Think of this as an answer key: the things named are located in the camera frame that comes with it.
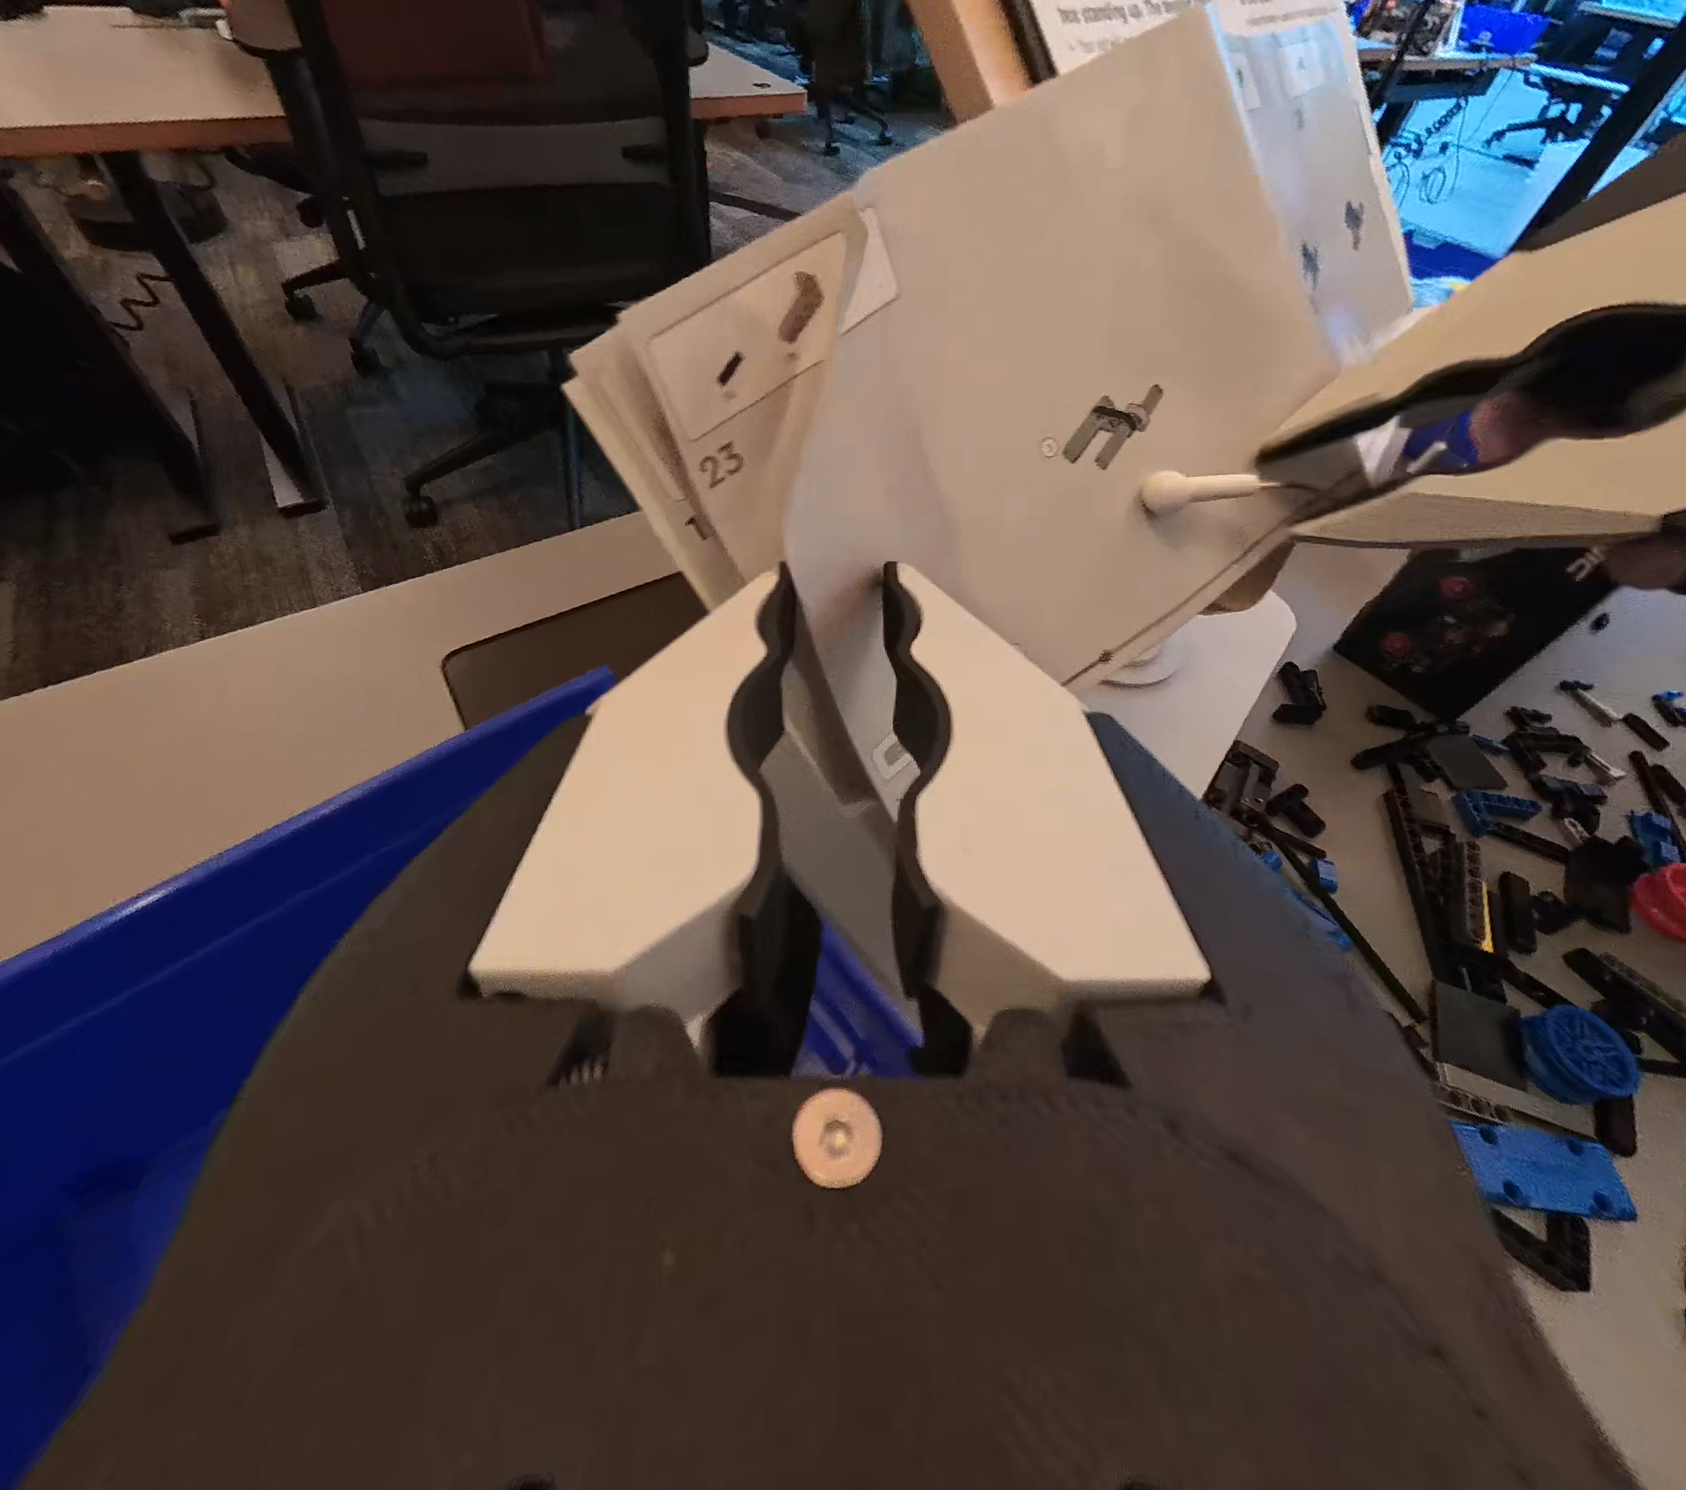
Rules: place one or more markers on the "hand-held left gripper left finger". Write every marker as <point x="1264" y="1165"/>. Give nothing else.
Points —
<point x="619" y="858"/>

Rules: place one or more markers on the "background office desk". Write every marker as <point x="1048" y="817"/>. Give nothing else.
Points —
<point x="106" y="81"/>

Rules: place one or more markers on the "grey desk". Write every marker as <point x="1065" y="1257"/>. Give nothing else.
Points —
<point x="198" y="779"/>

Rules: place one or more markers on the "white instruction booklet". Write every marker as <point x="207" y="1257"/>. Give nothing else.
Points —
<point x="1055" y="266"/>

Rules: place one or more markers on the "white book stand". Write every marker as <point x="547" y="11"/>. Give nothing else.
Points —
<point x="1239" y="635"/>

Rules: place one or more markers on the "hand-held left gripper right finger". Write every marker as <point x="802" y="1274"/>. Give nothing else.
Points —
<point x="1067" y="858"/>

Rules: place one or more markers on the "pile of black building beams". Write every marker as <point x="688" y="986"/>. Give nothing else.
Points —
<point x="1436" y="898"/>

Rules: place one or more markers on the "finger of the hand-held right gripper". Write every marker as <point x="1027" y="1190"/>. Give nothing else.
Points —
<point x="1582" y="266"/>
<point x="1515" y="503"/>

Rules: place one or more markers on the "red wheel hub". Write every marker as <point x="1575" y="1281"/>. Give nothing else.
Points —
<point x="1662" y="902"/>

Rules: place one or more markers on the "blue wheel hub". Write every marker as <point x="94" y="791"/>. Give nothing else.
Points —
<point x="1582" y="1058"/>

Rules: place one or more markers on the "blue storage bin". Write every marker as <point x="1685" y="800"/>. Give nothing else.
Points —
<point x="133" y="1054"/>

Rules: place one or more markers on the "black office chair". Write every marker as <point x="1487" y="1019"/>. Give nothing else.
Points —
<point x="528" y="239"/>

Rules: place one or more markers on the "black toy truck box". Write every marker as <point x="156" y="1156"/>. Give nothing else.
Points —
<point x="1462" y="620"/>

